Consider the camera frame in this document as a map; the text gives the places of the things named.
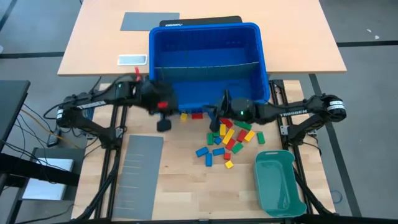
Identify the black closed laptop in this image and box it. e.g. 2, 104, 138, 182
159, 15, 243, 28

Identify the short grey slotted divider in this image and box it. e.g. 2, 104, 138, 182
112, 134, 165, 221

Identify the white-edged grey phone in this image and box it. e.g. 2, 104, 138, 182
116, 54, 148, 67

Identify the long yellow block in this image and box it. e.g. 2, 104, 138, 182
221, 128, 236, 145

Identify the black floor cable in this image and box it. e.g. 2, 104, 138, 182
21, 103, 53, 133

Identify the black power adapter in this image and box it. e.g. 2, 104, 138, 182
46, 132, 62, 148

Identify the black cable hose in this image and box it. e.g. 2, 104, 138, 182
292, 172, 335, 218
73, 149, 121, 223

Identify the large blue plastic bin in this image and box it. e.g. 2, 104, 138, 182
148, 22, 271, 112

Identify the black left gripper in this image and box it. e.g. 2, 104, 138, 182
141, 81, 178, 115

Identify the long green block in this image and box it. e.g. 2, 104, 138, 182
234, 120, 253, 131

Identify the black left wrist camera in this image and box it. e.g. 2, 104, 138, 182
156, 113, 172, 133

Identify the flat grey sheet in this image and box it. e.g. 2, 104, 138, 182
120, 11, 180, 32

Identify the orange floor cable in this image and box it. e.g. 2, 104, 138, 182
20, 108, 81, 149

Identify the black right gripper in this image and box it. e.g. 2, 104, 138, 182
203, 98, 256, 132

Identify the black side desk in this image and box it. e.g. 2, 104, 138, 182
0, 80, 31, 144

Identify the blue ring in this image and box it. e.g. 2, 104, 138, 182
330, 189, 343, 205

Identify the teal plastic basket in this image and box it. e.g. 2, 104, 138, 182
253, 149, 308, 218

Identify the grey metal mount bracket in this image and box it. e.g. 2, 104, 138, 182
279, 124, 295, 136
85, 127, 124, 139

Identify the white flat box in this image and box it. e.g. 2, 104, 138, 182
21, 157, 75, 202

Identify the long grey slotted divider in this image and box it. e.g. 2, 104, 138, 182
153, 61, 261, 82

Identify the black horizontal bar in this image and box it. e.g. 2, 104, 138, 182
0, 152, 80, 187

